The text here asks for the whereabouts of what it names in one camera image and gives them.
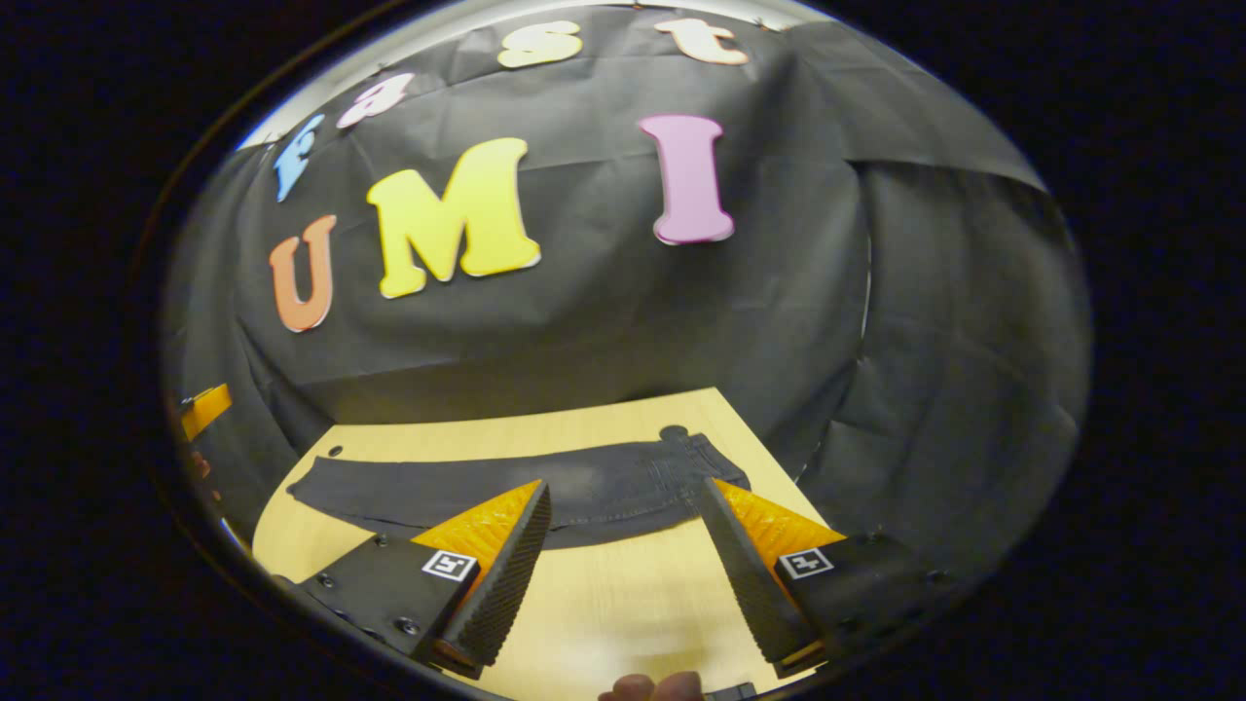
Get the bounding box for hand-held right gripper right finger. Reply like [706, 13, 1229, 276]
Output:
[697, 475, 965, 681]

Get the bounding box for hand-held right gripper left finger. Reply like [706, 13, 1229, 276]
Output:
[290, 477, 554, 682]

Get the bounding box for dark blue jeans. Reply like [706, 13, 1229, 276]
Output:
[286, 431, 753, 552]

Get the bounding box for black backdrop cloth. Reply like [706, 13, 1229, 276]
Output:
[161, 5, 1093, 585]

